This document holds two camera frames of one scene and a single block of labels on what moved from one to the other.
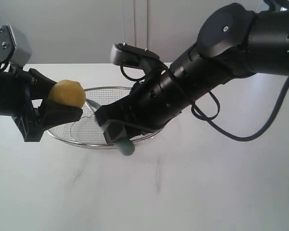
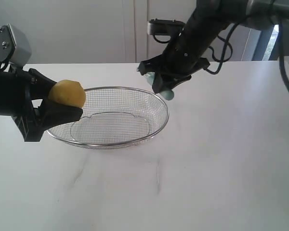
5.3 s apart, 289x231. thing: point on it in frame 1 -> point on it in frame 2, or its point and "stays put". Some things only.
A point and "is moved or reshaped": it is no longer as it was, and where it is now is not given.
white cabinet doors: [84, 32] stays put
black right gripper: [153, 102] -> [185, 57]
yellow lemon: [68, 92] stays put
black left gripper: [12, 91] stays put
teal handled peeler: [126, 146] is moved or reshaped
